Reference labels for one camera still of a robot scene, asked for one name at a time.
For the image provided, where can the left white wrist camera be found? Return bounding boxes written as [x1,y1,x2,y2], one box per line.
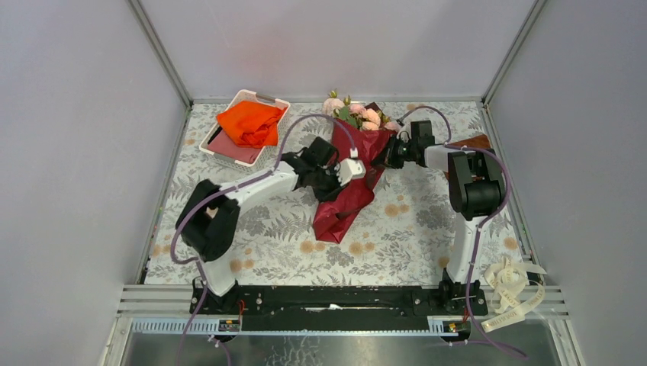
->
[336,158,366,186]

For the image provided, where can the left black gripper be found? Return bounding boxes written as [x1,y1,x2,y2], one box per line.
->
[310,162,349,204]

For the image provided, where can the dark red wrapping paper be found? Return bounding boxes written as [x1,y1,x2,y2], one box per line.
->
[312,112,396,244]

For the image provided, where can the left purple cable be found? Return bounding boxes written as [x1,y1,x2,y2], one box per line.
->
[169,113,360,366]

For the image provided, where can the orange folded cloth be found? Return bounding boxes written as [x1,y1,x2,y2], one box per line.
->
[216,101,285,148]

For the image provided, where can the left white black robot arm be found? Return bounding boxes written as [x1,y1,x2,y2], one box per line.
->
[174,137,365,313]

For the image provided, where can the floral patterned table mat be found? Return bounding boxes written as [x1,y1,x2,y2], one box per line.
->
[143,101,532,287]

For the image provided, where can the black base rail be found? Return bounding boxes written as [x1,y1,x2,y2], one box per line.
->
[189,283,488,332]

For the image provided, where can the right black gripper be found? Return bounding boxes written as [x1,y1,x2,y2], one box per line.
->
[370,134,417,170]

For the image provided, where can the cream printed ribbon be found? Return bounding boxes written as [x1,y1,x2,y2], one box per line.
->
[481,256,547,332]

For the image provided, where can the brown folded cloth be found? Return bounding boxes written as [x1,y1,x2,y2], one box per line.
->
[444,134,497,183]

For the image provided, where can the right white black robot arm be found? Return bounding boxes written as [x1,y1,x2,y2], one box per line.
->
[372,120,509,314]

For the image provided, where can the pink fake flower bunch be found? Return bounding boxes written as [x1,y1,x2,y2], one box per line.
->
[322,90,401,132]

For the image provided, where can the pink paper sheet in basket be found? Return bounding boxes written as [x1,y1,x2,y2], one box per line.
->
[206,128,261,164]

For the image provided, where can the white plastic basket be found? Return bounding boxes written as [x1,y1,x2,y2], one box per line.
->
[199,89,291,172]

